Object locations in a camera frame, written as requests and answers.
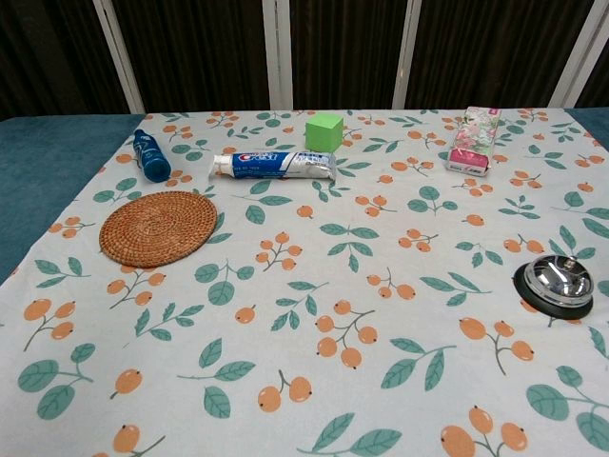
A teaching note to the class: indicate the silver call bell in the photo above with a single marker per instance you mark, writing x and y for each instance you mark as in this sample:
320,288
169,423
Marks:
555,284

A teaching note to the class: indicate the white blue toothpaste tube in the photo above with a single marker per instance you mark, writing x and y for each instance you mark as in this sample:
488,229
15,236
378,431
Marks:
276,164

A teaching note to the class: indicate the fruit leaf print tablecloth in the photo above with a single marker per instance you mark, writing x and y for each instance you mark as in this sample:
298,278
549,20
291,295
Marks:
304,304

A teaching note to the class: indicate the green cube block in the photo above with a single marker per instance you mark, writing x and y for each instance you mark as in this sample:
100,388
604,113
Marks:
322,133

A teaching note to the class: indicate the round woven rattan coaster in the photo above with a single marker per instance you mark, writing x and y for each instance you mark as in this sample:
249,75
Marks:
158,227

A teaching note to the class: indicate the blue plastic bottle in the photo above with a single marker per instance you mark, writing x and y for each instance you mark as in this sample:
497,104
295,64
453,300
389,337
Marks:
150,156

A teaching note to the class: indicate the floral tissue pack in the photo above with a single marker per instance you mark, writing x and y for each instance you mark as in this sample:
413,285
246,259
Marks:
474,139

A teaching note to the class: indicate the white folding screen frame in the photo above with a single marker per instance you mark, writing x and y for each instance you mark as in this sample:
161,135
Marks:
278,52

